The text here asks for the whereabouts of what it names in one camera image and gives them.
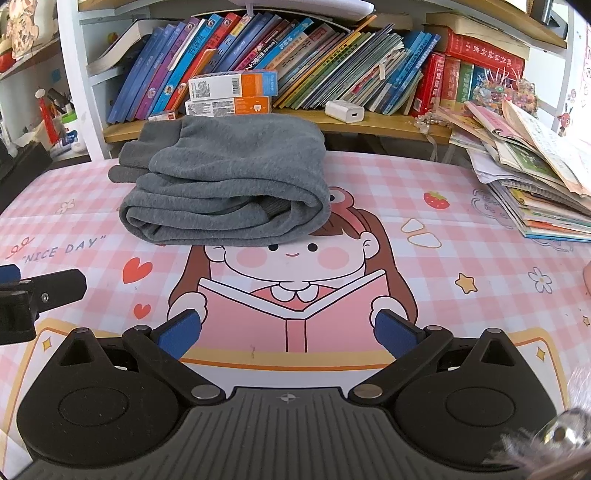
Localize grey pants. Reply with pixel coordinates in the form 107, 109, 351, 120
107, 113, 331, 247

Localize red tassel ornament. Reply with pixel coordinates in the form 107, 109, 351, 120
34, 89, 61, 144

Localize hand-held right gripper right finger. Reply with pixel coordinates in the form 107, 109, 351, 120
348, 309, 517, 408

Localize black bag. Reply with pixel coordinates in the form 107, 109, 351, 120
0, 138, 54, 213

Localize white bead string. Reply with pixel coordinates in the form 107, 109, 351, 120
416, 111, 455, 162

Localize bunch of pens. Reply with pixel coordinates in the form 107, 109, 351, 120
46, 88, 75, 116

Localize thick yellowed book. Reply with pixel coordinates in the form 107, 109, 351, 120
425, 12, 527, 47

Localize white bottle blue label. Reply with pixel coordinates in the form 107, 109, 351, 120
62, 113, 88, 154

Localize orange white box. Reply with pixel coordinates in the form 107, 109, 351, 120
187, 70, 279, 101
185, 96, 272, 117

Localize cartoon wall sticker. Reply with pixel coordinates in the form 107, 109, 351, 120
556, 88, 579, 138

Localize long white plastic object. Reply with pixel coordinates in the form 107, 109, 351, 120
245, 0, 377, 20

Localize colourful bead ornament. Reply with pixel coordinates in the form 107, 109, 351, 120
471, 65, 539, 116

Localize wooden bookshelf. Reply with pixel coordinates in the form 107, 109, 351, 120
58, 0, 571, 160

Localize pink printed table mat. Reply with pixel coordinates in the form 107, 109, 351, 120
0, 150, 591, 462

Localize cartoon paper cutout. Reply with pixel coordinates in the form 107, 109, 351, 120
4, 0, 40, 58

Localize white charger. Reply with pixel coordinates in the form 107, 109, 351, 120
325, 100, 365, 124

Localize black device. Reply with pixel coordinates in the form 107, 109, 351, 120
524, 0, 570, 38

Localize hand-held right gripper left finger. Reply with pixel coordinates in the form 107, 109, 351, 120
59, 309, 227, 408

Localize pile of booklets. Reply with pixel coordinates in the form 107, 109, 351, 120
450, 99, 591, 243

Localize row of colourful books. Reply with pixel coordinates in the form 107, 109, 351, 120
108, 11, 476, 123

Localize grey fluffy keychain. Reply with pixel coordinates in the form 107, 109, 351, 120
496, 364, 591, 480

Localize thick red book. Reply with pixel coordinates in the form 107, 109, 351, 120
445, 28, 527, 75

